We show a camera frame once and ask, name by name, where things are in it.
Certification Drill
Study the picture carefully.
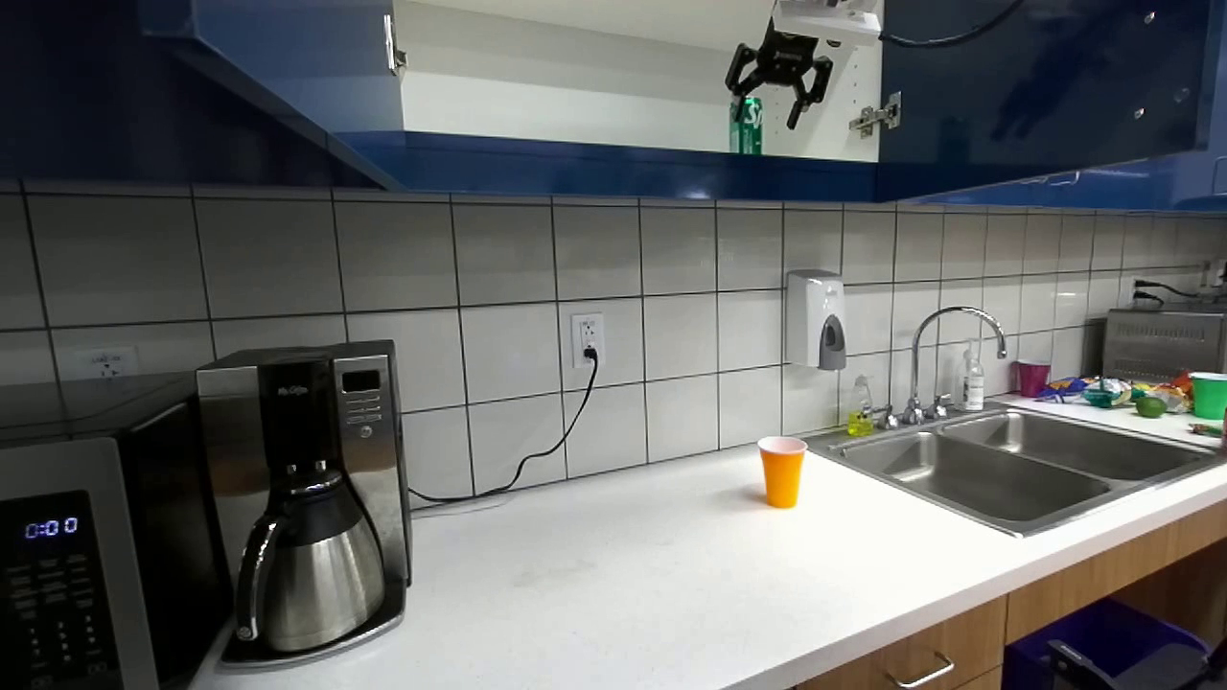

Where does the white hand soap bottle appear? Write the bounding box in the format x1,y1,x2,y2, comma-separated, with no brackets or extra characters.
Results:
957,348,991,415

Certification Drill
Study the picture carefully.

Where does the metal drawer handle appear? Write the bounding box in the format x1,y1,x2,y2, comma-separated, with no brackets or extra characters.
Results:
890,653,963,690

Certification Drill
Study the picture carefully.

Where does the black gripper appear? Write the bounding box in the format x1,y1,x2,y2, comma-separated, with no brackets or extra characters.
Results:
724,16,837,131

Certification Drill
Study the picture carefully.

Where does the stainless steel double sink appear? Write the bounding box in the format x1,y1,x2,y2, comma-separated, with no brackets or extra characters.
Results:
810,402,1227,539

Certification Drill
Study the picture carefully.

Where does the black steel microwave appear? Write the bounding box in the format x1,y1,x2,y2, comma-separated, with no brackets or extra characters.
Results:
0,377,239,690

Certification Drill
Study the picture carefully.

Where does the orange plastic cup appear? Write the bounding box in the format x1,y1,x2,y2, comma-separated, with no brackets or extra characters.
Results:
756,434,812,513

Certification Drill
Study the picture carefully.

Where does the black power cord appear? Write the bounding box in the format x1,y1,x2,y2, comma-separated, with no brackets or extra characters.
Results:
403,339,604,511

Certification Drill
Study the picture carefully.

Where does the stainless steel carafe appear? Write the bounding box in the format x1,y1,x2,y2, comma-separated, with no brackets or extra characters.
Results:
228,465,391,660

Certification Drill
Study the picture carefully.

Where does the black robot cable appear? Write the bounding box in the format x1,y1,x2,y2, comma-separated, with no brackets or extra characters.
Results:
876,0,1027,53

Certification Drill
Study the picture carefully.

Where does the blue cabinet door with handle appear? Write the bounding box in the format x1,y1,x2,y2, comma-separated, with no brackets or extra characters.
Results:
876,0,1218,177

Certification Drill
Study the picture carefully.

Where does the black wall cord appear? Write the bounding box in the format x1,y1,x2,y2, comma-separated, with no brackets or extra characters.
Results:
1128,277,1218,309

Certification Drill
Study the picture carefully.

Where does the wooden base cabinet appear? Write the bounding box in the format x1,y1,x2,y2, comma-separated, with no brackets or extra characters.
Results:
788,502,1227,690

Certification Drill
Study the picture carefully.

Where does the green cup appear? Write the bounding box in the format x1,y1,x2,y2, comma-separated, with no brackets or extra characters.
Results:
1184,368,1227,425

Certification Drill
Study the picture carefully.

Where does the purple cup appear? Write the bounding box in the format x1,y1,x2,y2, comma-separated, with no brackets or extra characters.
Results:
1004,360,1055,402

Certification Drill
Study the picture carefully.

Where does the white wall outlet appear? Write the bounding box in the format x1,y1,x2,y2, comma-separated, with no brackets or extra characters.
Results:
568,309,613,377
84,339,138,388

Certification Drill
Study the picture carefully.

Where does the chrome gooseneck faucet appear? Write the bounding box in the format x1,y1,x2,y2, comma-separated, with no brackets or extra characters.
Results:
873,301,1013,434

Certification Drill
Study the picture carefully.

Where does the white wall soap dispenser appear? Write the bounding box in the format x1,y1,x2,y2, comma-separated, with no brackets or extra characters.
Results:
780,268,850,377

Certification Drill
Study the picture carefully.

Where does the dark bin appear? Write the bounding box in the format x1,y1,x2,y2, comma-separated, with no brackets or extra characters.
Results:
1046,635,1227,690

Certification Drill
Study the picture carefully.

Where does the blue bin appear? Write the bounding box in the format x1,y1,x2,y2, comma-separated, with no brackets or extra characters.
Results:
1000,595,1212,690

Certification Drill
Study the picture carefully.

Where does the green soda can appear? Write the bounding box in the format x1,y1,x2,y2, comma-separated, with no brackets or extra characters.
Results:
728,92,768,162

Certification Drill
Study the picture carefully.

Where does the stainless steel countertop appliance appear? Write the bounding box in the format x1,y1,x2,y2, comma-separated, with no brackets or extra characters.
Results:
1099,301,1227,383

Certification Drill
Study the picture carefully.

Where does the black steel coffee maker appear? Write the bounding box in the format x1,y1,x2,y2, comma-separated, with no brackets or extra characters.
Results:
193,336,415,674

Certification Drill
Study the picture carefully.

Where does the yellow dish soap bottle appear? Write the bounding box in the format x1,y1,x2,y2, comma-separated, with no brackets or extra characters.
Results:
837,373,885,440

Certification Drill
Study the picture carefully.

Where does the blue upper cabinet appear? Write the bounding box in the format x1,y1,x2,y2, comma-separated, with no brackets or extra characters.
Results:
338,0,1227,213

